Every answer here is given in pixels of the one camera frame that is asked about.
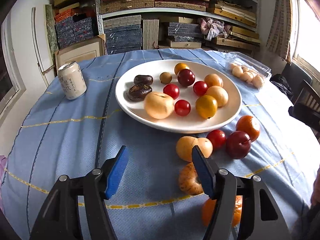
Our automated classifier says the large orange mandarin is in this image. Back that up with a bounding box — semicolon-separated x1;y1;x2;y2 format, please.
201;196;242;227

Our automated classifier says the dark red plum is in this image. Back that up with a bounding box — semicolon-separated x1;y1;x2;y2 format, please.
177;69;195;87
226;131;251;159

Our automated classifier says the yellow-orange plum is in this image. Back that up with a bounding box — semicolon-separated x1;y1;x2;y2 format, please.
174;63;189;75
195;95;217;119

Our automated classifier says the large tan round fruit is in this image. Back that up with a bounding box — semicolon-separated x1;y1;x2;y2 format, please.
206;86;229;107

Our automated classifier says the dark brown chestnut fruit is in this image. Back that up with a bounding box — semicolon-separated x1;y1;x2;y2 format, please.
127;84;152;102

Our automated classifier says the red cherry tomato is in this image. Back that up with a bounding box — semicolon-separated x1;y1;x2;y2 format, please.
163;83;180;100

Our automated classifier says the tan scarred round fruit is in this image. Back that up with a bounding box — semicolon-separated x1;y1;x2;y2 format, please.
204;74;223;87

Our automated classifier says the small brown longan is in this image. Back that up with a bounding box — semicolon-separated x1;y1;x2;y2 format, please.
159;72;172;85

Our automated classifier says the person right hand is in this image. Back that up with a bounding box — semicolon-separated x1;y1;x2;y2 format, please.
311;168;320;206

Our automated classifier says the blue checked tablecloth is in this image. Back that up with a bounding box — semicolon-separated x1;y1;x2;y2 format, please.
2;49;319;239

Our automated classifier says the white ceramic plate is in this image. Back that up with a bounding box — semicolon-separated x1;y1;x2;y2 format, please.
114;59;243;134

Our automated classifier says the white beverage can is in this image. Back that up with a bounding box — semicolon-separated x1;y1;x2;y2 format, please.
57;61;87;100

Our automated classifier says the clear plastic fruit box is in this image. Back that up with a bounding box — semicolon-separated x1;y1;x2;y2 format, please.
225;52;272;90

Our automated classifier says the purple cloth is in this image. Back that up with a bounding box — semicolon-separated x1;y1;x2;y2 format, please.
0;155;7;211

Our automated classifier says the wooden chair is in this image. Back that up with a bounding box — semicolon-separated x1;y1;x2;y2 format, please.
288;80;319;140

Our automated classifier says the framed picture leaning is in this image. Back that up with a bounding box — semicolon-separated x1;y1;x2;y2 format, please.
55;34;106;69

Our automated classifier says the pink plastic bag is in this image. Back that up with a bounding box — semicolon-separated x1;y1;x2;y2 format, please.
197;17;232;41

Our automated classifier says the beige curtain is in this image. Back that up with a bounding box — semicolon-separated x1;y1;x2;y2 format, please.
266;0;298;63

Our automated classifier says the metal storage shelf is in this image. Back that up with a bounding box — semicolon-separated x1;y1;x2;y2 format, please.
49;0;260;55

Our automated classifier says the window with white frame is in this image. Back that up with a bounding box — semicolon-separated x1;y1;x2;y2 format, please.
1;12;26;125

